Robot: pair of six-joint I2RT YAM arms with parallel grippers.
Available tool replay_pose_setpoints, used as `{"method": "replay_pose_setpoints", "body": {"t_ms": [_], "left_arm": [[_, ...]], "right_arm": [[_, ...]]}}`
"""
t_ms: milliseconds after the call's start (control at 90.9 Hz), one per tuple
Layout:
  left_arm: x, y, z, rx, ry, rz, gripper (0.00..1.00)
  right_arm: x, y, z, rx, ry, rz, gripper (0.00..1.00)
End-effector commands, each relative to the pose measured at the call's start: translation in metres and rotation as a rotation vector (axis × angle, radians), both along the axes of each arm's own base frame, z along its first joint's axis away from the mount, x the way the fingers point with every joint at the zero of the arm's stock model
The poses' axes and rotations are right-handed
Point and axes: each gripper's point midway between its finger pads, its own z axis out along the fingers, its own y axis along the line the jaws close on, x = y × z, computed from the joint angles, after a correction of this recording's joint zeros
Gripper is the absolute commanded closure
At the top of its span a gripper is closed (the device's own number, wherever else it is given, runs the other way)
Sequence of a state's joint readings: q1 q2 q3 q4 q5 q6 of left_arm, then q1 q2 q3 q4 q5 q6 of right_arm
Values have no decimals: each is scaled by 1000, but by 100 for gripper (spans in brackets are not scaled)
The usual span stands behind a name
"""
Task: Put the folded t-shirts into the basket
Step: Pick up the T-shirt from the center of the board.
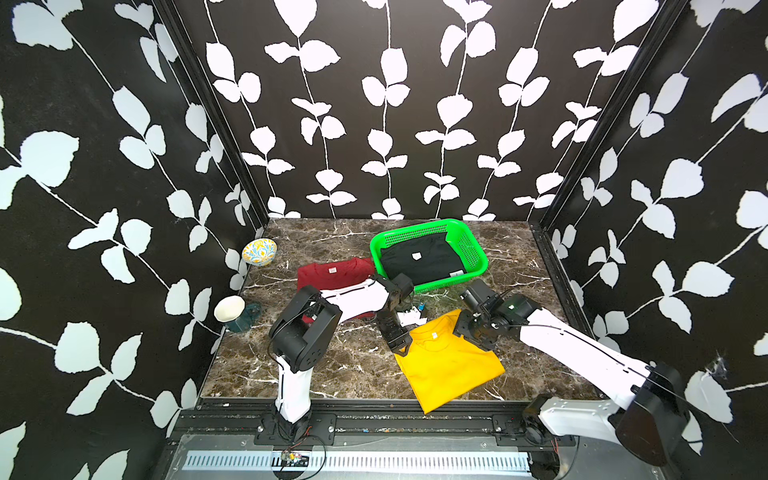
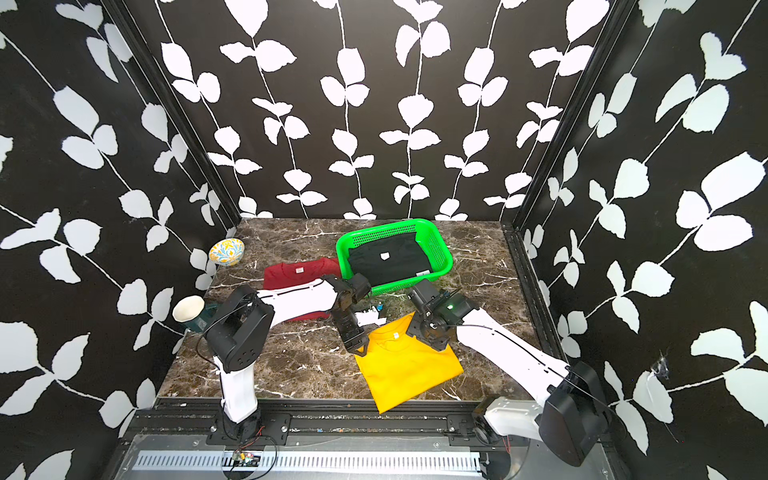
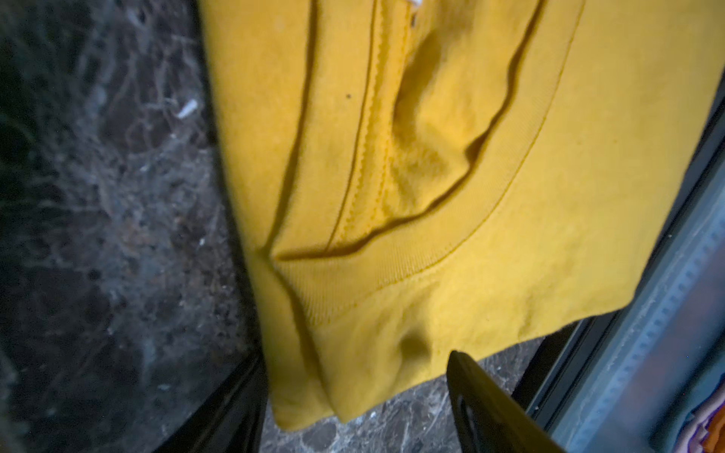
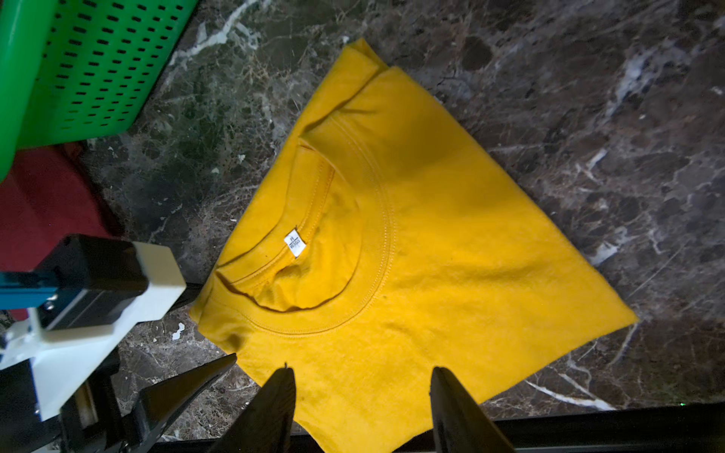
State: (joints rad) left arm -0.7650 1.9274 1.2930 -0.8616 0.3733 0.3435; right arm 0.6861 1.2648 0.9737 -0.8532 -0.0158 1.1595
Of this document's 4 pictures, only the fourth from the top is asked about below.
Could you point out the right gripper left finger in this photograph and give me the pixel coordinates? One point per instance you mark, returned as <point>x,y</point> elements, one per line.
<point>266,424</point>

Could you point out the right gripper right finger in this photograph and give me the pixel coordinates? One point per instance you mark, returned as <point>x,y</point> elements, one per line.
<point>459,424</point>

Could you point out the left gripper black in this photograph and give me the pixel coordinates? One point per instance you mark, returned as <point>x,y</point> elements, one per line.
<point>91,421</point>

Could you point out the yellow t-shirt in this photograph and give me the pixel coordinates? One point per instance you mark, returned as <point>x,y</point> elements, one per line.
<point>385,242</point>

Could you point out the red t-shirt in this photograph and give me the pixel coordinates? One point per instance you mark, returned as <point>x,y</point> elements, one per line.
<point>47,196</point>

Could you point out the green plastic basket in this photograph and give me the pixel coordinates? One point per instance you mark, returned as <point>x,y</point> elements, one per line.
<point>77,70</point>

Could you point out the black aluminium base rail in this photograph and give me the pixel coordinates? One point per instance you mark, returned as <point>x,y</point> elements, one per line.
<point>689,428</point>

